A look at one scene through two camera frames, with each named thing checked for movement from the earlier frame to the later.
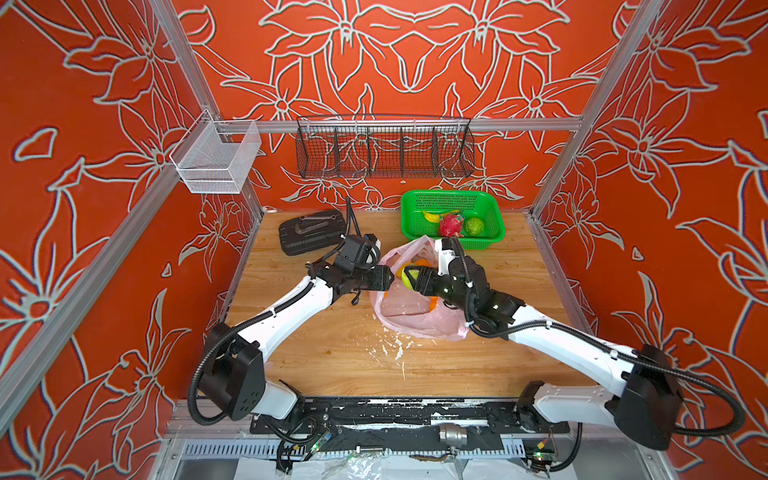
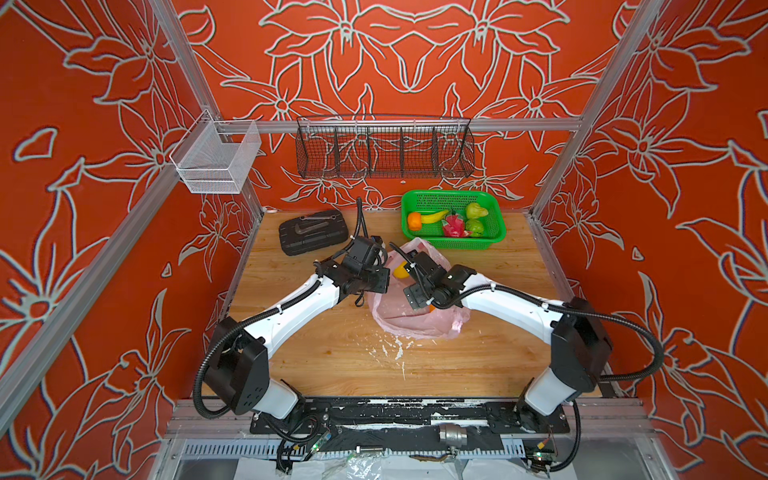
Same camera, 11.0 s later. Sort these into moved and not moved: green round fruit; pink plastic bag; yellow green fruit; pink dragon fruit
Moved: yellow green fruit
Not moved: pink plastic bag; pink dragon fruit; green round fruit
